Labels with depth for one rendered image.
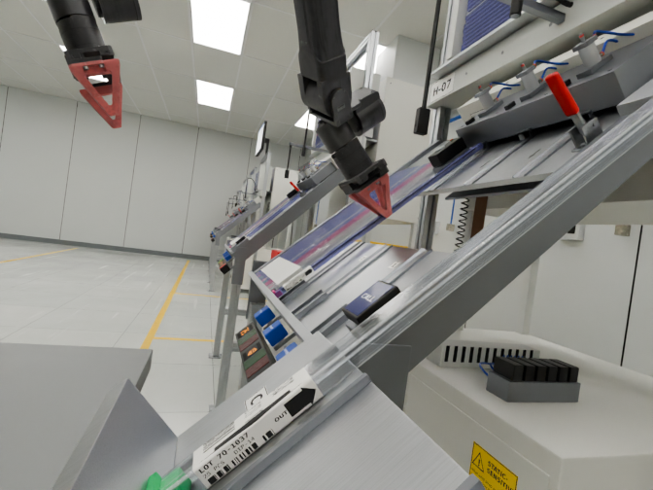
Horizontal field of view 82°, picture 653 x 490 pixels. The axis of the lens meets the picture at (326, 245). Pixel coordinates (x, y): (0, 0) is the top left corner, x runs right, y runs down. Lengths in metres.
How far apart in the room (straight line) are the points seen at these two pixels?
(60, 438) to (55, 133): 9.36
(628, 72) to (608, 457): 0.51
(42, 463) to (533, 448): 0.56
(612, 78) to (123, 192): 9.06
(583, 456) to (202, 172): 8.94
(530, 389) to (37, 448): 0.68
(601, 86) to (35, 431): 0.82
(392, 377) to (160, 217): 8.93
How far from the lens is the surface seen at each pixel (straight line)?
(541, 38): 1.01
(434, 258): 0.49
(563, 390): 0.81
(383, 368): 0.35
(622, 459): 0.68
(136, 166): 9.34
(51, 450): 0.50
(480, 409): 0.69
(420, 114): 0.71
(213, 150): 9.30
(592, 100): 0.71
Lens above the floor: 0.84
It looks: 1 degrees down
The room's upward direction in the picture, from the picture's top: 8 degrees clockwise
